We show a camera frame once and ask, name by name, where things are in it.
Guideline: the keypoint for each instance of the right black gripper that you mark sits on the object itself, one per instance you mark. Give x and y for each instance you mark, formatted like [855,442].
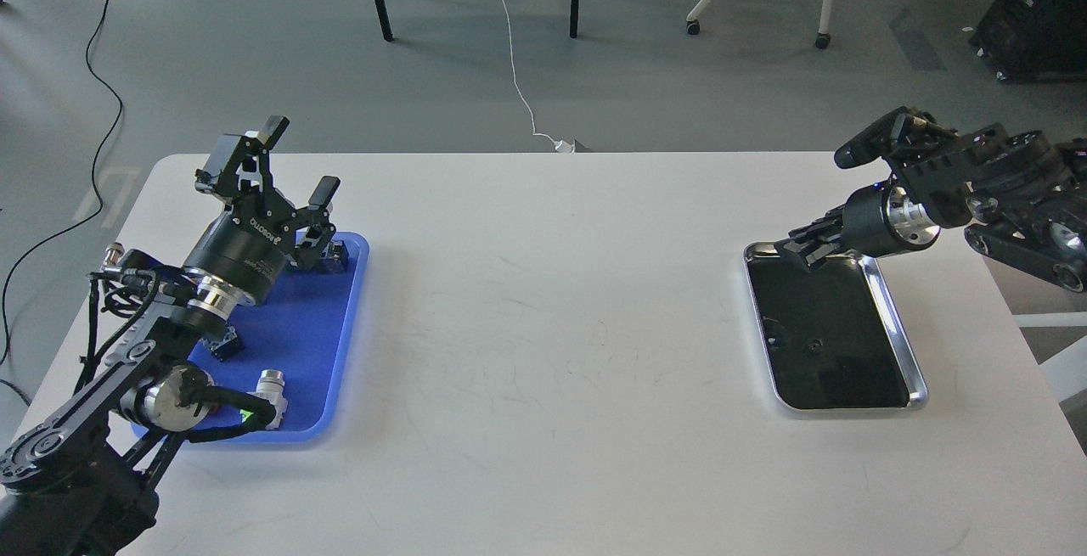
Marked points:
[877,220]

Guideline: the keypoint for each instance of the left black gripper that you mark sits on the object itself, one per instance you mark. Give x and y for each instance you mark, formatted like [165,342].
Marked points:
[243,251]

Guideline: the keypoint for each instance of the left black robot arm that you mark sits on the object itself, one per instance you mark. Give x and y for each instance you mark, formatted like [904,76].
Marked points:
[83,481]

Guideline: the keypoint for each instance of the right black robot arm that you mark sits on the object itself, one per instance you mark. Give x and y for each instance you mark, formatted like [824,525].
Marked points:
[1018,198]

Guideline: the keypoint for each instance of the silver metal tray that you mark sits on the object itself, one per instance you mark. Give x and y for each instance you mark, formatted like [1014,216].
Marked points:
[833,340]

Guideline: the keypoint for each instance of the blue plastic tray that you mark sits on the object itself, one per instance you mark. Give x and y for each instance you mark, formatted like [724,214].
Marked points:
[304,330]

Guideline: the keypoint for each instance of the black blue contact block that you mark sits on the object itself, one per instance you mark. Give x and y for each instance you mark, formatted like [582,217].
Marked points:
[226,347]

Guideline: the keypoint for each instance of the green silver push button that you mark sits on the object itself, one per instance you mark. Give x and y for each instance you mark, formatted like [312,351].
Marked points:
[270,387]

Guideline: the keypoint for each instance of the white object at edge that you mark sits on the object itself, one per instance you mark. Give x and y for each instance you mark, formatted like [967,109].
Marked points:
[1066,370]

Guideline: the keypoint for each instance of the black equipment case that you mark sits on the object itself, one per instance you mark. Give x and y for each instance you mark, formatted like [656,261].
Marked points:
[1033,40]

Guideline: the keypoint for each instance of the yellow black switch part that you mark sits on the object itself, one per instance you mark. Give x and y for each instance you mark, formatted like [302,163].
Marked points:
[334,258]

